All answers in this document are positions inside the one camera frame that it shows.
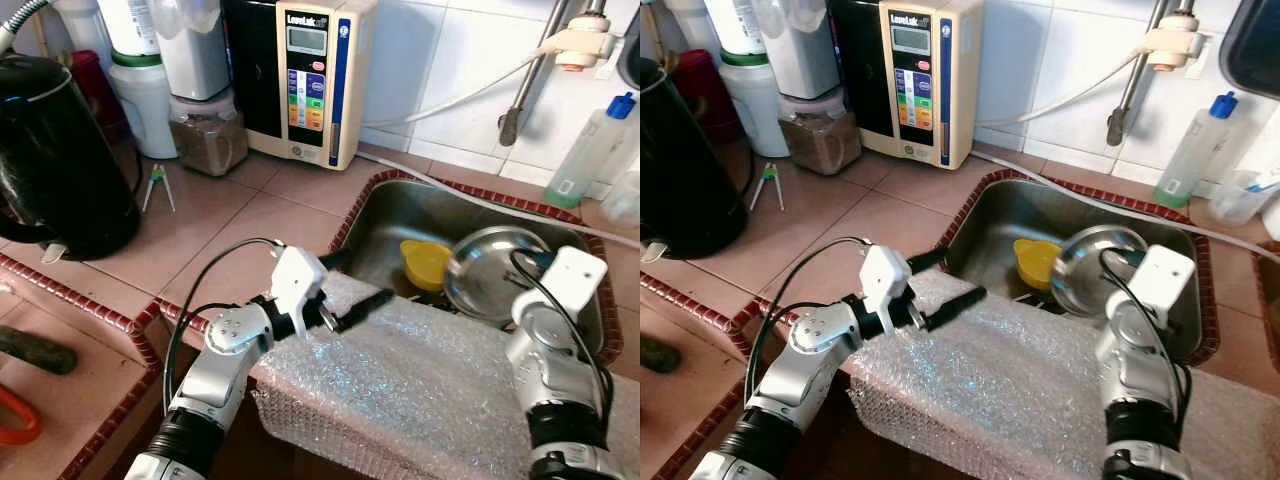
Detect steel bowl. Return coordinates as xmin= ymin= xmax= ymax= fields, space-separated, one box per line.
xmin=443 ymin=226 xmax=553 ymax=323
xmin=1050 ymin=225 xmax=1151 ymax=319

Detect yellow plastic bowl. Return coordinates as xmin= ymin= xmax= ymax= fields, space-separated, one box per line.
xmin=400 ymin=240 xmax=457 ymax=294
xmin=1012 ymin=238 xmax=1067 ymax=291

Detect stainless steel sink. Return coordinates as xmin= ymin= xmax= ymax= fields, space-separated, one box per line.
xmin=340 ymin=178 xmax=613 ymax=363
xmin=945 ymin=178 xmax=1218 ymax=363

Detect bubble wrap sheet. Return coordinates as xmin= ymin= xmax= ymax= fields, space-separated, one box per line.
xmin=250 ymin=270 xmax=641 ymax=480
xmin=845 ymin=268 xmax=1280 ymax=480

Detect clear plastic cup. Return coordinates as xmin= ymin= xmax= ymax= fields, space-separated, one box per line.
xmin=1207 ymin=170 xmax=1266 ymax=226
xmin=600 ymin=160 xmax=641 ymax=229

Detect clear soap bottle blue cap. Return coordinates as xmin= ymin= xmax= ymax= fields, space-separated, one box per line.
xmin=545 ymin=92 xmax=637 ymax=209
xmin=1152 ymin=92 xmax=1239 ymax=208

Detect small steel sink basin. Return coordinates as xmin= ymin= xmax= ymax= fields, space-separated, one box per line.
xmin=1255 ymin=255 xmax=1280 ymax=371

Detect dark green cucumber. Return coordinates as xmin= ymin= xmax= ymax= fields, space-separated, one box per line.
xmin=0 ymin=325 xmax=79 ymax=376
xmin=640 ymin=335 xmax=683 ymax=374

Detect steel faucet pipe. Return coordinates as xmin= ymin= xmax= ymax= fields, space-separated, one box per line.
xmin=1107 ymin=0 xmax=1198 ymax=148
xmin=498 ymin=0 xmax=608 ymax=148

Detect jar of brown powder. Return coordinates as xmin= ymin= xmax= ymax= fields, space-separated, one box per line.
xmin=780 ymin=88 xmax=863 ymax=176
xmin=168 ymin=88 xmax=249 ymax=178

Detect beige water ionizer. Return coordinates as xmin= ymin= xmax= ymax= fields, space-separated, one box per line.
xmin=828 ymin=0 xmax=986 ymax=171
xmin=222 ymin=0 xmax=379 ymax=171

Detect black electric kettle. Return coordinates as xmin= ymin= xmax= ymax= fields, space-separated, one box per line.
xmin=0 ymin=52 xmax=141 ymax=263
xmin=640 ymin=58 xmax=746 ymax=259

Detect green white small tongs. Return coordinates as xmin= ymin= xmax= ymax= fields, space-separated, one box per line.
xmin=142 ymin=165 xmax=176 ymax=213
xmin=750 ymin=163 xmax=786 ymax=213

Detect white faucet diverter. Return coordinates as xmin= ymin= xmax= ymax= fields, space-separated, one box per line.
xmin=545 ymin=15 xmax=617 ymax=74
xmin=1143 ymin=15 xmax=1205 ymax=74

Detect black tray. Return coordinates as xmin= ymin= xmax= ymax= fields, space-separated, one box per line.
xmin=1218 ymin=0 xmax=1280 ymax=101
xmin=618 ymin=20 xmax=641 ymax=91

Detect white plastic jug green rim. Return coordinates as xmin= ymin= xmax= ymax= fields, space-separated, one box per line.
xmin=718 ymin=50 xmax=791 ymax=158
xmin=108 ymin=50 xmax=179 ymax=159

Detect red plastic container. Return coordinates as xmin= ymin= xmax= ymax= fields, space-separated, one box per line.
xmin=65 ymin=50 xmax=129 ymax=141
xmin=675 ymin=48 xmax=736 ymax=141

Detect grey translucent container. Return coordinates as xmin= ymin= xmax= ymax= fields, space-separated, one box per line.
xmin=150 ymin=0 xmax=233 ymax=101
xmin=765 ymin=0 xmax=841 ymax=99

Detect white printed bottle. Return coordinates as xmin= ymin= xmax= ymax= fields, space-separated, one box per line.
xmin=95 ymin=0 xmax=161 ymax=56
xmin=705 ymin=0 xmax=769 ymax=56

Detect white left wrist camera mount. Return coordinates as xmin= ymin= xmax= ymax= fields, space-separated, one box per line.
xmin=270 ymin=247 xmax=329 ymax=336
xmin=860 ymin=245 xmax=917 ymax=336

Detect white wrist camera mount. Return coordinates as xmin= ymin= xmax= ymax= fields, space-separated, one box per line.
xmin=270 ymin=247 xmax=329 ymax=336
xmin=537 ymin=245 xmax=609 ymax=327
xmin=860 ymin=245 xmax=917 ymax=336
xmin=1127 ymin=245 xmax=1199 ymax=327

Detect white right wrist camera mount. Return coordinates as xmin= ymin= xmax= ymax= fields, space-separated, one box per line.
xmin=537 ymin=245 xmax=609 ymax=327
xmin=1127 ymin=245 xmax=1199 ymax=327

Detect long white drain hose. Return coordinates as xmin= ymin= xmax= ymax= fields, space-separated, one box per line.
xmin=355 ymin=150 xmax=641 ymax=251
xmin=972 ymin=150 xmax=1280 ymax=263

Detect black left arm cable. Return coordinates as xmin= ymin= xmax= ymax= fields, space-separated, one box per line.
xmin=163 ymin=237 xmax=293 ymax=389
xmin=745 ymin=237 xmax=871 ymax=386

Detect white diverter hose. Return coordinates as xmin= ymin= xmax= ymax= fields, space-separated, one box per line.
xmin=972 ymin=50 xmax=1151 ymax=129
xmin=360 ymin=45 xmax=561 ymax=129

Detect orange plastic ring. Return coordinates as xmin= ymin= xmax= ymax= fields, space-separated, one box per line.
xmin=0 ymin=385 xmax=43 ymax=446

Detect grey corrugated hose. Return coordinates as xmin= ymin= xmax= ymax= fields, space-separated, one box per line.
xmin=0 ymin=0 xmax=49 ymax=56

